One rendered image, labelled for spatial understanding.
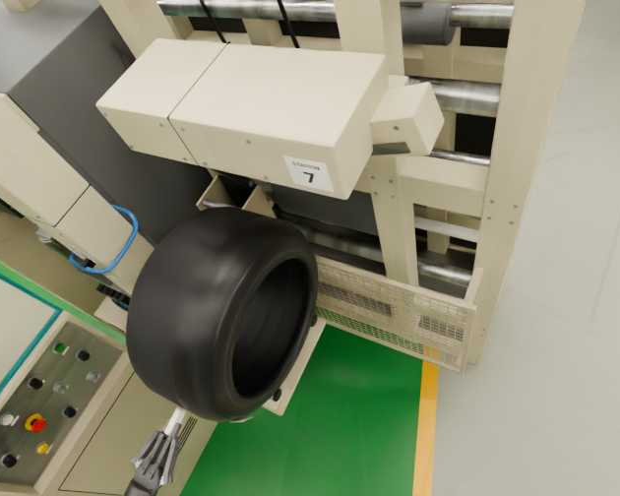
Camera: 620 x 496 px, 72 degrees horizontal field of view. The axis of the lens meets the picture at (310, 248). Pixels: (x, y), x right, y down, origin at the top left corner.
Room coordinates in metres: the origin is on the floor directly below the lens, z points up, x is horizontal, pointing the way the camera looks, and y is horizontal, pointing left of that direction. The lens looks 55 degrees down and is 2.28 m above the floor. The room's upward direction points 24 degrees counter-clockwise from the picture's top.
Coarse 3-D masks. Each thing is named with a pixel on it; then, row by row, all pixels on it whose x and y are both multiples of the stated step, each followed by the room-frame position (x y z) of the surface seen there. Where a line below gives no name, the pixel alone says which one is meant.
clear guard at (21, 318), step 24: (0, 288) 0.87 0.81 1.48; (24, 288) 0.89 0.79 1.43; (0, 312) 0.84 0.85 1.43; (24, 312) 0.86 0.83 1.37; (48, 312) 0.88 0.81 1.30; (0, 336) 0.80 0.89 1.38; (24, 336) 0.82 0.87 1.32; (0, 360) 0.76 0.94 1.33; (24, 360) 0.77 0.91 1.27; (0, 384) 0.72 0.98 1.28
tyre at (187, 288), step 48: (192, 240) 0.73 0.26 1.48; (240, 240) 0.68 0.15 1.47; (288, 240) 0.70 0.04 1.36; (144, 288) 0.67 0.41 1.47; (192, 288) 0.60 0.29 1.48; (240, 288) 0.56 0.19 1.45; (288, 288) 0.79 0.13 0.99; (144, 336) 0.58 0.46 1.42; (192, 336) 0.50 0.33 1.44; (240, 336) 0.74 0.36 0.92; (288, 336) 0.66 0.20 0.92; (192, 384) 0.43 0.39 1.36; (240, 384) 0.55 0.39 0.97
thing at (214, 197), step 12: (216, 180) 1.23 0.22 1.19; (228, 180) 1.21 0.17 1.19; (216, 192) 1.21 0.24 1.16; (228, 192) 1.24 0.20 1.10; (240, 192) 1.19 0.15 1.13; (252, 192) 1.09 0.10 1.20; (204, 204) 1.15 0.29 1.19; (216, 204) 1.12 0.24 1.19; (228, 204) 1.22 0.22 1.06; (240, 204) 1.22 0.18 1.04; (252, 204) 1.06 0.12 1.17; (264, 204) 1.09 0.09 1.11
